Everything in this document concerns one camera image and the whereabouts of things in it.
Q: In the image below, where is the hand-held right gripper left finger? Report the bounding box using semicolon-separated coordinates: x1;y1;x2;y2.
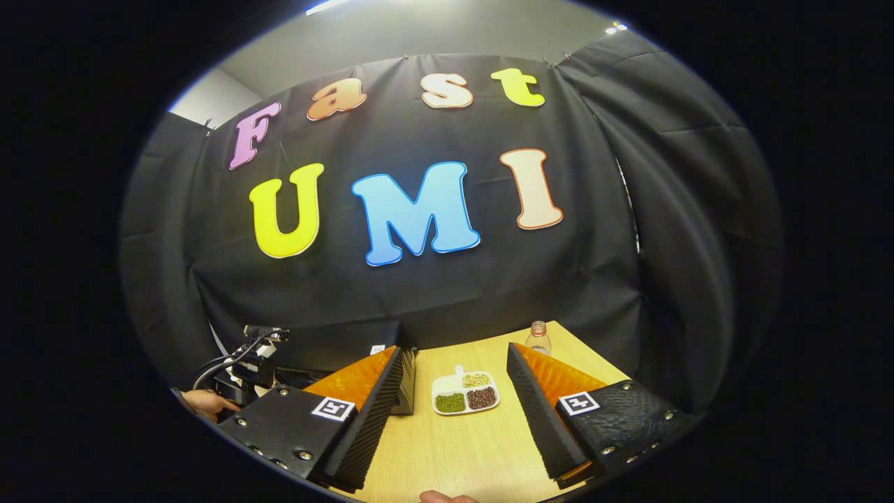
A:
218;344;406;492

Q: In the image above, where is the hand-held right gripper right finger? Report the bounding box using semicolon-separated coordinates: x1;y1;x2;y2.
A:
506;342;699;490

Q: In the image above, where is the black electric oven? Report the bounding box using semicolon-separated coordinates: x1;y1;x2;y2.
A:
276;320;418;417

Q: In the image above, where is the clear plastic bottle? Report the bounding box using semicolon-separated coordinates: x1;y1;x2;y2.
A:
525;321;552;356

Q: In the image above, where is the white divided bean plate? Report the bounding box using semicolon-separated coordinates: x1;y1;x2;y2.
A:
431;365;501;417

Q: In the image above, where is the black backdrop cloth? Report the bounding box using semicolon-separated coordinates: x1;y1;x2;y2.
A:
119;31;783;413

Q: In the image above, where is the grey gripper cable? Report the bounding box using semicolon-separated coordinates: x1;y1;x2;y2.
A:
191;332;280;392

